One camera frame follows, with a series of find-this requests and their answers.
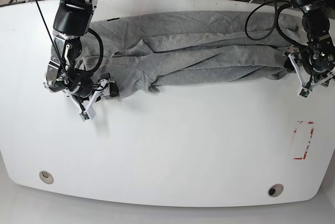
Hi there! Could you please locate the grey t-shirt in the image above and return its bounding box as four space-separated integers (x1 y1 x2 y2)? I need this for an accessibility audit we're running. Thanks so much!
91 11 290 98

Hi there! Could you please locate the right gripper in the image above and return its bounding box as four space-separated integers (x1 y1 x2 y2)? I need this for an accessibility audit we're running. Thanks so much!
66 73 119 113

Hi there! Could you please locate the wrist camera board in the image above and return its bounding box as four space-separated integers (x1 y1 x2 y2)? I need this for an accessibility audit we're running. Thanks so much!
298 88 311 99
79 108 96 122

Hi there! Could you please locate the left table grommet hole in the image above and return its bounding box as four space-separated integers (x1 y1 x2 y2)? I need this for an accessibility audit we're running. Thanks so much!
39 171 54 185

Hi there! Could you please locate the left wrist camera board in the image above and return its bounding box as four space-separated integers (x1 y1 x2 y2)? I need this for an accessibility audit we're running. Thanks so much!
298 88 311 99

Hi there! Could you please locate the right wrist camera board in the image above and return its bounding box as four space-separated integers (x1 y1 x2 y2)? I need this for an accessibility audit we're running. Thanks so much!
79 108 96 122

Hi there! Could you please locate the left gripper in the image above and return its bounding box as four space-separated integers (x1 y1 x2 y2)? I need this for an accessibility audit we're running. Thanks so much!
283 52 334 92

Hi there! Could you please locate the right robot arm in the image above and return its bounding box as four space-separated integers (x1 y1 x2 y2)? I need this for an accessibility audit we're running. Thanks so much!
44 0 118 120

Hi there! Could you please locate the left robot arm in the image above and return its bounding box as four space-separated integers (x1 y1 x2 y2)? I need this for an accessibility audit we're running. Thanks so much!
279 0 334 98

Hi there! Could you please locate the table grommet hole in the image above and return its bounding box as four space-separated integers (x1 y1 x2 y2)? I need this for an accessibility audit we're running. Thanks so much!
267 184 284 197
39 171 54 185

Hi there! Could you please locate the right table grommet hole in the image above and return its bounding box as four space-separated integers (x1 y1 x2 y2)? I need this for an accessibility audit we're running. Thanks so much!
267 184 284 197

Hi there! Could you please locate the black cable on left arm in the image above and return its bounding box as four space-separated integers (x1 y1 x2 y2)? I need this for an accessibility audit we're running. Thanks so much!
244 0 309 52

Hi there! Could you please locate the red tape rectangle marking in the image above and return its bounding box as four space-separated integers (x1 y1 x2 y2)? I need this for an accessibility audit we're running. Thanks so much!
289 121 315 160

